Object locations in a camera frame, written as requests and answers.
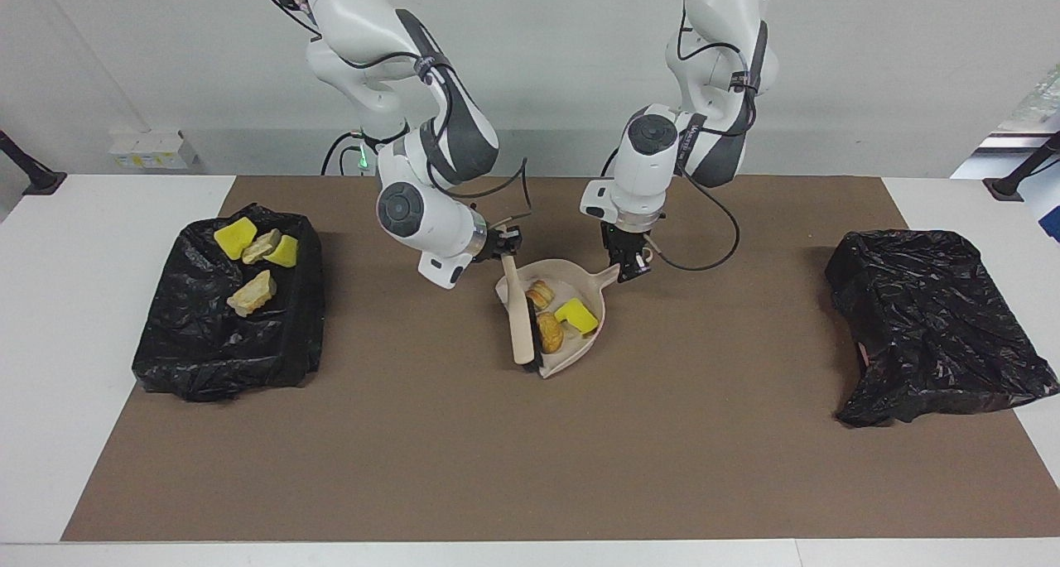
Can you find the beige brush with black bristles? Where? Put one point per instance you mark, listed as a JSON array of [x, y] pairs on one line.
[[520, 327]]

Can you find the blue panel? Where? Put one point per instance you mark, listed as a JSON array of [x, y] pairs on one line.
[[1050, 215]]

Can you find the black bag lined trash bin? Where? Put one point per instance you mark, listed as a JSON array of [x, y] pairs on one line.
[[207, 352], [936, 327]]

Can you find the pale crumbly bread chunk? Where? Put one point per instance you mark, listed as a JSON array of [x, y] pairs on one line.
[[262, 247]]

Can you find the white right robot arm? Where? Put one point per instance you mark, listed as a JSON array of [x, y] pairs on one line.
[[414, 211]]

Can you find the black clamp stand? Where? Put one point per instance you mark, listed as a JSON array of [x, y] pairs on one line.
[[1006, 188], [41, 182]]

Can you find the smooth yellow sponge piece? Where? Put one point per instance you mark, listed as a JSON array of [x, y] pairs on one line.
[[286, 252]]

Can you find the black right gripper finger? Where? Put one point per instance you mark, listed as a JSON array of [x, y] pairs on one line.
[[513, 234], [509, 254]]

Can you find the brown table mat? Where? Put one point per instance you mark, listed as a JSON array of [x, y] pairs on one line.
[[530, 468]]

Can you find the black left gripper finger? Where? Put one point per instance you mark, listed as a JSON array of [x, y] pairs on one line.
[[643, 262], [624, 267]]

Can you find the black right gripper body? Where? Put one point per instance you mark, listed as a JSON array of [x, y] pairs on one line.
[[491, 244]]

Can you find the striped orange bread chunk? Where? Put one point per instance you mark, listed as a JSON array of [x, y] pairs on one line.
[[252, 294]]

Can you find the brown peanut shaped bread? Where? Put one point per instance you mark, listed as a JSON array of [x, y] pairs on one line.
[[550, 333]]

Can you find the beige plastic dustpan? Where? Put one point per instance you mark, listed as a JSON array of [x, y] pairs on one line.
[[581, 348]]

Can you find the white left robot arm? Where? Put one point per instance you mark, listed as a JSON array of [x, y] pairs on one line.
[[654, 145]]

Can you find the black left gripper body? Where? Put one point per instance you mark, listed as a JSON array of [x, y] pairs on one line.
[[627, 240]]

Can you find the white power strip box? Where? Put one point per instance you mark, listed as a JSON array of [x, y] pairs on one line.
[[153, 149]]

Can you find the rounded striped bread roll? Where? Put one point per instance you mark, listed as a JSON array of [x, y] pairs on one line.
[[541, 295]]

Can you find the bumpy yellow sponge piece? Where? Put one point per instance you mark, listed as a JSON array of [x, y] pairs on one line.
[[235, 237]]

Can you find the green patterned poster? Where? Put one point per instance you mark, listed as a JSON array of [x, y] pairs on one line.
[[1031, 108]]

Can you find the notched yellow sponge piece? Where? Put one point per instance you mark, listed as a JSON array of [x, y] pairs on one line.
[[577, 316]]

